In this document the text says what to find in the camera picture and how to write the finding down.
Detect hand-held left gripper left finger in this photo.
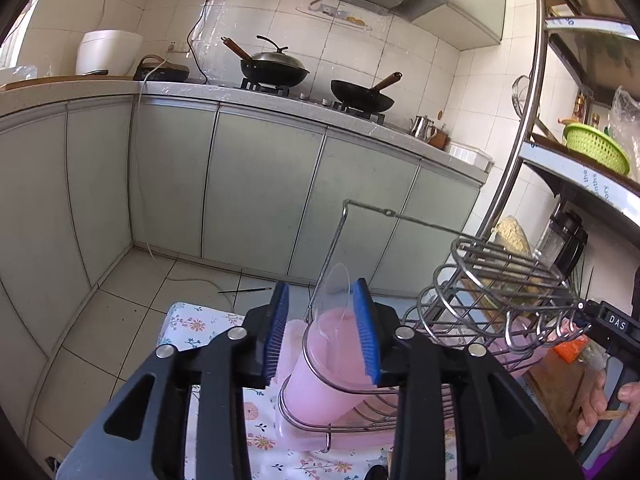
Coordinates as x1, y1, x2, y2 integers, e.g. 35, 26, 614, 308
56, 281, 291, 480

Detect orange packet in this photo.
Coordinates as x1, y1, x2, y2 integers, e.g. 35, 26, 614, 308
550, 337, 588, 366

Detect green plastic basket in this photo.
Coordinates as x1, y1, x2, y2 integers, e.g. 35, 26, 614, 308
562, 122, 632, 177

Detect white rectangular container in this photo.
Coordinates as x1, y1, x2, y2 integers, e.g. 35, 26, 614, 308
446, 142, 493, 166

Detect pink plastic cup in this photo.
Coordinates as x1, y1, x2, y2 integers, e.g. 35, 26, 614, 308
277, 262, 401, 426

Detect metal mesh strainer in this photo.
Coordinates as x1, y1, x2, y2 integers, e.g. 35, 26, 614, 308
511, 75, 536, 133

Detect gas stove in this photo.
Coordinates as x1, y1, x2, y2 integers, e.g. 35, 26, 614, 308
235, 79, 388, 125

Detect floral tablecloth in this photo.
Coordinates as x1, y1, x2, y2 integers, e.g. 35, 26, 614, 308
157, 301, 461, 480

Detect grey lower kitchen cabinets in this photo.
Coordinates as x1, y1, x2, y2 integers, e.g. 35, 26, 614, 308
0, 97, 486, 386

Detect person's right hand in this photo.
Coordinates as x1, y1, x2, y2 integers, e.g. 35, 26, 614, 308
576, 367, 640, 453

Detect bag of dried noodles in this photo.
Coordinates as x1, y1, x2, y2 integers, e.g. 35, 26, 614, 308
492, 216, 533, 261

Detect black wok with lid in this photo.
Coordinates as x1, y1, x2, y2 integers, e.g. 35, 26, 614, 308
221, 36, 311, 88

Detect metal shelf rack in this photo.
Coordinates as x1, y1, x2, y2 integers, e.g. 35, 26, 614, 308
475, 0, 640, 281

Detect wooden cutting board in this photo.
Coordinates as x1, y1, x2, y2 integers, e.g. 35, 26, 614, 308
0, 75, 135, 92

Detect steel wok lid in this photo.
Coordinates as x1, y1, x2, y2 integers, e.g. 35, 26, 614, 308
248, 35, 307, 72

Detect white rice cooker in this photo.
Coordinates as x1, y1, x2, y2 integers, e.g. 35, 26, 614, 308
76, 30, 143, 77

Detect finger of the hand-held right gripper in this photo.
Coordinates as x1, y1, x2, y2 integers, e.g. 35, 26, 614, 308
574, 299, 640, 356

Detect clear plastic bag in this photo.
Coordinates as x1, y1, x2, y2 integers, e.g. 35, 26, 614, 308
607, 85, 640, 181

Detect black power cable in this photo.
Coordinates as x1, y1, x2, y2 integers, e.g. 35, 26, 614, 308
187, 0, 213, 85

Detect metal wire dish rack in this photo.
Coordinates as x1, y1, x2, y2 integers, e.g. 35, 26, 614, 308
277, 199, 593, 453

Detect black countertop appliance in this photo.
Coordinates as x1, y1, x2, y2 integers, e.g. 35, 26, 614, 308
133, 55, 191, 82

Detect black open wok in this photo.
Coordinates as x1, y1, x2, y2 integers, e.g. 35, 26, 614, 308
330, 71, 403, 113

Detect small crumpled plastic bag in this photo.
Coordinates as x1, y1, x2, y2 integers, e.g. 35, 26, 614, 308
0, 65, 38, 86

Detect black blender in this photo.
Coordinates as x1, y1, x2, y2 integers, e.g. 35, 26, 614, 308
532, 209, 590, 281

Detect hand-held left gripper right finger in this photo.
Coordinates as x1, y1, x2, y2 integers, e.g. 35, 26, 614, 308
352, 278, 583, 480

